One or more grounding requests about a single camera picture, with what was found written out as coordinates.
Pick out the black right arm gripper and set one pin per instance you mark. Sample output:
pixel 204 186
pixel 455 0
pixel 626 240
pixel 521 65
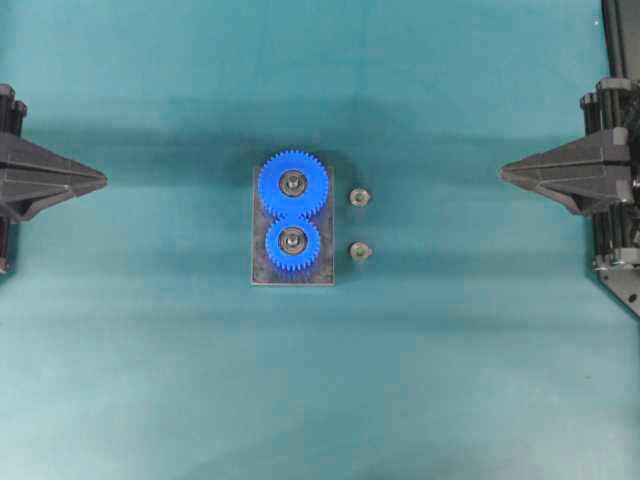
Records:
pixel 591 176

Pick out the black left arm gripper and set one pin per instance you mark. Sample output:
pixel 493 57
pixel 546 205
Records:
pixel 34 178

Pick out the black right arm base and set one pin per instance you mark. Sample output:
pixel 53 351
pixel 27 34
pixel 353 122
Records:
pixel 622 281

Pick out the large blue plastic gear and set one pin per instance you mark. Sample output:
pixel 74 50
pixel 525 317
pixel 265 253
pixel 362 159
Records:
pixel 293 183

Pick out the small blue plastic gear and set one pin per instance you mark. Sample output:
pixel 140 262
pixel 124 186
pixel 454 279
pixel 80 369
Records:
pixel 292 245

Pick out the black aluminium frame rail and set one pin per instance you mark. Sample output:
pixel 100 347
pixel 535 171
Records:
pixel 621 20

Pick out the grey metal base plate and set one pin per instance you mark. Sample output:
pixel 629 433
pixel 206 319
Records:
pixel 265 273

